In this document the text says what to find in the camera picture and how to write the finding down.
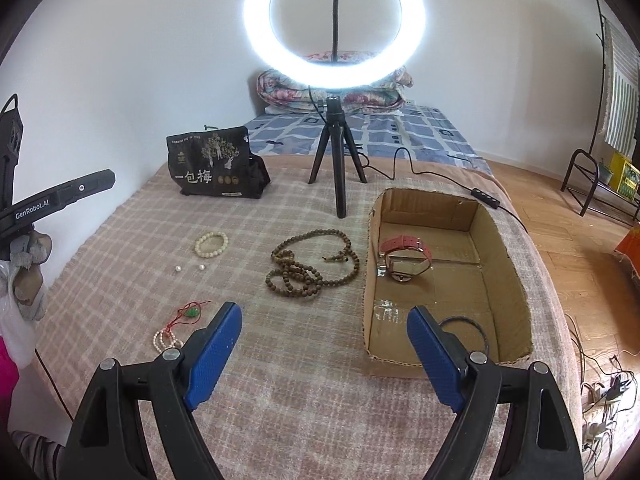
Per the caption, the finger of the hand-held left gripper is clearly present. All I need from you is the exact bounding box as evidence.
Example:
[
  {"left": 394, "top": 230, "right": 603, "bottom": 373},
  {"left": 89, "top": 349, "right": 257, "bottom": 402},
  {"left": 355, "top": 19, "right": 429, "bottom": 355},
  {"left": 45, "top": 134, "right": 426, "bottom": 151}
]
[{"left": 0, "top": 94, "right": 24, "bottom": 209}]

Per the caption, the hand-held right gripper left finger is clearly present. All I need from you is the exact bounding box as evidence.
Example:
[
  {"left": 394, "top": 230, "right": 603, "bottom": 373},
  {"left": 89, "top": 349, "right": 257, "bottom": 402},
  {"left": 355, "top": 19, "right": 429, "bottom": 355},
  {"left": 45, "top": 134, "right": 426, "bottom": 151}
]
[{"left": 59, "top": 301, "right": 244, "bottom": 480}]

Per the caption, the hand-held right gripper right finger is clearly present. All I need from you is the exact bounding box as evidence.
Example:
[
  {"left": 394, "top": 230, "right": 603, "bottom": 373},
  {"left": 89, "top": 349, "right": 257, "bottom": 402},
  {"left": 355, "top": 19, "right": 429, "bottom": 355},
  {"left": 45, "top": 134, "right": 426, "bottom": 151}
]
[{"left": 406, "top": 305, "right": 586, "bottom": 480}]

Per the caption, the jade pendant bead necklace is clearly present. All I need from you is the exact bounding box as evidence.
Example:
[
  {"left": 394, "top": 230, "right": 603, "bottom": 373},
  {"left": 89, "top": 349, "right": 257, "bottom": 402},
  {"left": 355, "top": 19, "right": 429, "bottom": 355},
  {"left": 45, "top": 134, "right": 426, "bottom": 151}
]
[{"left": 151, "top": 301, "right": 211, "bottom": 352}]

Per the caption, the cardboard box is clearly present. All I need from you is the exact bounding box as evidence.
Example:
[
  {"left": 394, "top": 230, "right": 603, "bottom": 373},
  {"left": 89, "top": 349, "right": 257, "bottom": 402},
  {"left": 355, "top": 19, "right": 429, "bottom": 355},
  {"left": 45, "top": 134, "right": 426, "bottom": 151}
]
[{"left": 361, "top": 187, "right": 532, "bottom": 380}]

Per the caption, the white bead bracelet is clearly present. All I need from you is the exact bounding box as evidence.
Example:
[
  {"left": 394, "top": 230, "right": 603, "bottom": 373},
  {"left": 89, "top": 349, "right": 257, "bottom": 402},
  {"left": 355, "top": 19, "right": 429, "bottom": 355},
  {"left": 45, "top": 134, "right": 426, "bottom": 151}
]
[{"left": 194, "top": 230, "right": 230, "bottom": 259}]

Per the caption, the brown bead necklace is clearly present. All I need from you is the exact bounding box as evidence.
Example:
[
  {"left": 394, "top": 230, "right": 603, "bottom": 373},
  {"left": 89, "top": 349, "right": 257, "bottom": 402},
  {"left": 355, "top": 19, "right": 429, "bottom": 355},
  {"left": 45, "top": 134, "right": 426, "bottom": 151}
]
[{"left": 265, "top": 228, "right": 361, "bottom": 302}]

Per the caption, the person's left hand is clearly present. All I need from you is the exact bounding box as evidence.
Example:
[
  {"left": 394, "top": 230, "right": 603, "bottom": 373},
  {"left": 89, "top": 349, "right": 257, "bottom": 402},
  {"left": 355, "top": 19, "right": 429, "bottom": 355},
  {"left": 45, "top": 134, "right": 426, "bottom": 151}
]
[{"left": 6, "top": 232, "right": 53, "bottom": 322}]

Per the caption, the thin black bangle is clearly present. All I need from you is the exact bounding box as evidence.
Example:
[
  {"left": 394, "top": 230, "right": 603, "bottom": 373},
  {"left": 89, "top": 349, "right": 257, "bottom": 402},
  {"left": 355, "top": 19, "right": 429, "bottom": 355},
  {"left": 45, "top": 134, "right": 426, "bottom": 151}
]
[{"left": 440, "top": 316, "right": 490, "bottom": 356}]

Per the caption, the pink plaid blanket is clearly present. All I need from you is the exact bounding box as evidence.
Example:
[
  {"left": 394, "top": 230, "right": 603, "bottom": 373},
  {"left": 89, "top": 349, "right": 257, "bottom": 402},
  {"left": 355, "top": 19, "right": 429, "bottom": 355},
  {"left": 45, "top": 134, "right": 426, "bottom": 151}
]
[{"left": 30, "top": 152, "right": 583, "bottom": 480}]

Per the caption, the white plastic cloth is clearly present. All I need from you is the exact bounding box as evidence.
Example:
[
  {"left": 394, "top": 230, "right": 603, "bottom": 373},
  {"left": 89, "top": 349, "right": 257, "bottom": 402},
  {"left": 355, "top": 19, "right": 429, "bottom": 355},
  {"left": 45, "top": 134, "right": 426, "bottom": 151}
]
[{"left": 0, "top": 260, "right": 36, "bottom": 371}]

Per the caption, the black snack bag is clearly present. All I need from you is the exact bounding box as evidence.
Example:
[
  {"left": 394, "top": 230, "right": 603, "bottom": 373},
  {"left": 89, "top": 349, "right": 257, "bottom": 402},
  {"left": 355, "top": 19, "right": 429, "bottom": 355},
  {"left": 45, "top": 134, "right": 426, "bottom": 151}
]
[{"left": 166, "top": 126, "right": 271, "bottom": 199}]

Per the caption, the white power strip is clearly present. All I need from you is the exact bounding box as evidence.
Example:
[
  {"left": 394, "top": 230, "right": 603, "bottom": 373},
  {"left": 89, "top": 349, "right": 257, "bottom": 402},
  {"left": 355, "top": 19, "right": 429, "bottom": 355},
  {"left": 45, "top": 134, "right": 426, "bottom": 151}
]
[{"left": 581, "top": 380, "right": 628, "bottom": 403}]

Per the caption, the pink cloth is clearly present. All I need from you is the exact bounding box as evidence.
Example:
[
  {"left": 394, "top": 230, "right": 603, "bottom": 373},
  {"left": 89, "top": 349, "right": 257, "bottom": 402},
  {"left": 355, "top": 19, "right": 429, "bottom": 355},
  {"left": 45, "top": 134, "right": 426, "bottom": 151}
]
[{"left": 0, "top": 335, "right": 21, "bottom": 431}]

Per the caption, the person's striped clothing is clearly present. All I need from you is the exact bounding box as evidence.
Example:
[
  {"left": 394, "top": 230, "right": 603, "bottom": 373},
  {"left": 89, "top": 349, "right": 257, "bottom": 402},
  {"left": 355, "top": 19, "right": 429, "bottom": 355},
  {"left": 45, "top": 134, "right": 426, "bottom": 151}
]
[{"left": 9, "top": 430, "right": 66, "bottom": 462}]

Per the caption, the black mini tripod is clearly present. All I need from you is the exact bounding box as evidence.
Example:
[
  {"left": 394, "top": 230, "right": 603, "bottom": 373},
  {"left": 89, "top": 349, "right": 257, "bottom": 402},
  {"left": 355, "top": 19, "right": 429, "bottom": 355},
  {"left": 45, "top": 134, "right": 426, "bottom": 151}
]
[{"left": 308, "top": 95, "right": 367, "bottom": 219}]

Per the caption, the orange floral tablecloth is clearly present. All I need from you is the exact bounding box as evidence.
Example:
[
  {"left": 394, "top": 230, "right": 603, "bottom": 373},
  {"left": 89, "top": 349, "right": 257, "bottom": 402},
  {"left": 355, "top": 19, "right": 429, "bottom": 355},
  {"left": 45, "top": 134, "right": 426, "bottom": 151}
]
[{"left": 614, "top": 225, "right": 640, "bottom": 281}]

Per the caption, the blue patterned bedsheet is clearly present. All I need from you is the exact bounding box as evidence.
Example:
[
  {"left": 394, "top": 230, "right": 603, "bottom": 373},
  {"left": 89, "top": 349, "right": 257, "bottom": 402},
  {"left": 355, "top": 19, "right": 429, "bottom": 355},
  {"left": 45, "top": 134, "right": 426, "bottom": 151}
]
[{"left": 242, "top": 102, "right": 496, "bottom": 176}]

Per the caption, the black metal coat rack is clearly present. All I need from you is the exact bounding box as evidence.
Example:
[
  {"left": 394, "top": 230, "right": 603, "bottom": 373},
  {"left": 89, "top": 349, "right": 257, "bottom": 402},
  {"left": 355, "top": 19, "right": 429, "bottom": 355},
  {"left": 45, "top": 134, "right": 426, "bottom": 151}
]
[{"left": 560, "top": 0, "right": 640, "bottom": 226}]

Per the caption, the folded floral quilt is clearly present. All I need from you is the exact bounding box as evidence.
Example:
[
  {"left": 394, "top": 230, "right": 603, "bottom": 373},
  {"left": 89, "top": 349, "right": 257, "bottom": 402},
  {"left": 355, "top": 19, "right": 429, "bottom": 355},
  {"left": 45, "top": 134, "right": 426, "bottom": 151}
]
[{"left": 256, "top": 50, "right": 415, "bottom": 113}]

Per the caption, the yellow box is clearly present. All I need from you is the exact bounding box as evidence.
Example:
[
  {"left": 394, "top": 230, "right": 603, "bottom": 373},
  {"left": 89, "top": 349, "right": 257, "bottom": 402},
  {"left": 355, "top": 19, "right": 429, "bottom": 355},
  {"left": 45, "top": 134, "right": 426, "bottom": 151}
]
[{"left": 607, "top": 152, "right": 640, "bottom": 201}]

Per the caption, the striped hanging cloth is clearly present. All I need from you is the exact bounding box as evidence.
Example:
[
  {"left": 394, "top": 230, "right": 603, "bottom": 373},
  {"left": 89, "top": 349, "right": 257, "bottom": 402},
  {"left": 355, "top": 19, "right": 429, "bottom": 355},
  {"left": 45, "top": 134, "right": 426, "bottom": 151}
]
[{"left": 597, "top": 15, "right": 640, "bottom": 151}]

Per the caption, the black gooseneck phone holder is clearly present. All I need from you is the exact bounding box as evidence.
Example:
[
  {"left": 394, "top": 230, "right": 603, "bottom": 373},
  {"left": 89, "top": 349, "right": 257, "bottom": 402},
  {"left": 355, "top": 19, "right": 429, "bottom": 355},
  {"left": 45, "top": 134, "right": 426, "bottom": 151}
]
[{"left": 311, "top": 0, "right": 364, "bottom": 63}]

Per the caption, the pink strap watch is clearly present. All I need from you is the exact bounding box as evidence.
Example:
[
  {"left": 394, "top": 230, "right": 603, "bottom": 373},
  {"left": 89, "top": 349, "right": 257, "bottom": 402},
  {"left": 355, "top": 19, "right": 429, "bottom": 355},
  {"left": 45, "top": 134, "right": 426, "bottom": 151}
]
[{"left": 377, "top": 235, "right": 434, "bottom": 282}]

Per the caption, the black cable with controller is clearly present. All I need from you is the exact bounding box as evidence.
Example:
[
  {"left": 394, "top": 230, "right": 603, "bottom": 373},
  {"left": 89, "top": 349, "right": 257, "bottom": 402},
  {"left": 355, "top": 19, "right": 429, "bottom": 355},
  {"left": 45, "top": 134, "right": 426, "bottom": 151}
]
[{"left": 308, "top": 85, "right": 528, "bottom": 233}]

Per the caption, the tangle of floor cables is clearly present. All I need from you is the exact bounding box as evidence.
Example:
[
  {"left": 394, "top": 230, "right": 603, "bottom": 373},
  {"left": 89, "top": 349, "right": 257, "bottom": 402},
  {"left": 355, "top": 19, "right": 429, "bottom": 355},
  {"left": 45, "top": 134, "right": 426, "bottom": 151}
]
[{"left": 565, "top": 312, "right": 636, "bottom": 476}]

